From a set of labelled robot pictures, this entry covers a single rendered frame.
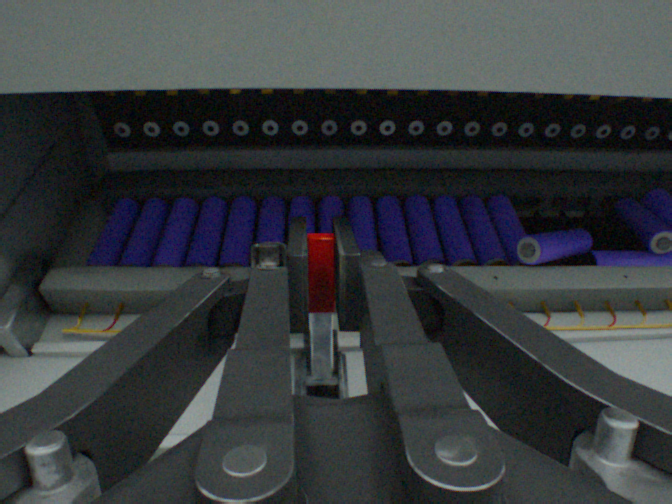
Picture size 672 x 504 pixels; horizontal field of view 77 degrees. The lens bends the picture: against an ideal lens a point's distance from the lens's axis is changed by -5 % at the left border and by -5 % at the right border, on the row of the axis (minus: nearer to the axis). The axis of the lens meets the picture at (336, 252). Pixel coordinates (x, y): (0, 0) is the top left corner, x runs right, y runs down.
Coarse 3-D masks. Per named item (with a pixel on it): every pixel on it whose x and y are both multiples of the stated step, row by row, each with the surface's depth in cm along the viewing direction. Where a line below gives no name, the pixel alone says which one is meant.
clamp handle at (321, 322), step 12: (312, 240) 19; (324, 240) 19; (312, 252) 19; (324, 252) 19; (312, 264) 19; (324, 264) 19; (312, 276) 19; (324, 276) 19; (312, 288) 19; (324, 288) 19; (312, 300) 20; (324, 300) 20; (312, 312) 20; (324, 312) 20; (312, 324) 20; (324, 324) 20; (312, 336) 20; (324, 336) 20; (312, 348) 21; (324, 348) 21; (312, 360) 21; (324, 360) 21; (312, 372) 21; (324, 372) 21
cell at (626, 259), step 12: (588, 252) 29; (600, 252) 28; (612, 252) 28; (624, 252) 28; (636, 252) 28; (648, 252) 28; (588, 264) 29; (600, 264) 28; (612, 264) 28; (624, 264) 28; (636, 264) 28; (648, 264) 28; (660, 264) 28
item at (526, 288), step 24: (48, 288) 24; (72, 288) 24; (96, 288) 24; (120, 288) 24; (144, 288) 24; (168, 288) 24; (504, 288) 25; (528, 288) 25; (552, 288) 25; (576, 288) 25; (600, 288) 25; (624, 288) 25; (648, 288) 26; (72, 312) 25; (96, 312) 25; (120, 312) 25; (144, 312) 26; (336, 312) 26
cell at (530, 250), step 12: (576, 228) 29; (528, 240) 26; (540, 240) 25; (552, 240) 26; (564, 240) 27; (576, 240) 28; (588, 240) 29; (516, 252) 27; (528, 252) 26; (540, 252) 25; (552, 252) 26; (564, 252) 27; (576, 252) 28; (528, 264) 26
